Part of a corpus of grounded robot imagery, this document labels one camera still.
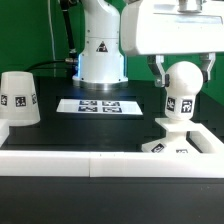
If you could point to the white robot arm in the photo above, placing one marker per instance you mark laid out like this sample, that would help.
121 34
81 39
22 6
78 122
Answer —
101 64

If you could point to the white left fence wall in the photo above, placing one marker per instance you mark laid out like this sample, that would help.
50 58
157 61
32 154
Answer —
4 130

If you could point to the white fence wall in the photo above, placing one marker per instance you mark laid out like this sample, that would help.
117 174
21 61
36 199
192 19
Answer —
112 164
4 130
206 141

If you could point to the white front fence wall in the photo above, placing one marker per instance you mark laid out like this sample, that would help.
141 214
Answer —
112 164

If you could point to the white lamp bulb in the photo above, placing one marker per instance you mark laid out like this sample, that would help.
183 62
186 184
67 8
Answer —
186 81

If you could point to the white marker sheet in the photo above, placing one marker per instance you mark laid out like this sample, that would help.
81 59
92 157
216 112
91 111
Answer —
99 107

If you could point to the white lamp base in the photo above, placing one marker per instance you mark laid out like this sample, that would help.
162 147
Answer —
175 140

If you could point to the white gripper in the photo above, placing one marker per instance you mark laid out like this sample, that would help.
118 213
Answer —
157 28

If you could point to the white right fence wall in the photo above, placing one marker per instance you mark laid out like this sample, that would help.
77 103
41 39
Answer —
206 141

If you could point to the white lamp shade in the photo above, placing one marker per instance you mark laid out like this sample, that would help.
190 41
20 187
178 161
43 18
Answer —
18 99

